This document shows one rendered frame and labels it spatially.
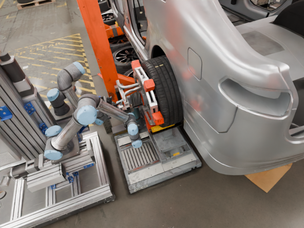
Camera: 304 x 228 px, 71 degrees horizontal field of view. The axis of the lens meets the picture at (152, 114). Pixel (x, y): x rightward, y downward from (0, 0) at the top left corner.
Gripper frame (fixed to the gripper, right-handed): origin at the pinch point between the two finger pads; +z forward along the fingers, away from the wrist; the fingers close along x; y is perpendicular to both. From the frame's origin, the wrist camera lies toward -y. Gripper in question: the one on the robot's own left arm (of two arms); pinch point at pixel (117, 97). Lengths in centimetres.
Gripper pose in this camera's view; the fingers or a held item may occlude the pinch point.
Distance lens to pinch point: 213.9
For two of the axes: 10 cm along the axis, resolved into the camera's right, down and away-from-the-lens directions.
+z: 4.3, -6.6, 6.1
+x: 9.0, 2.3, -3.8
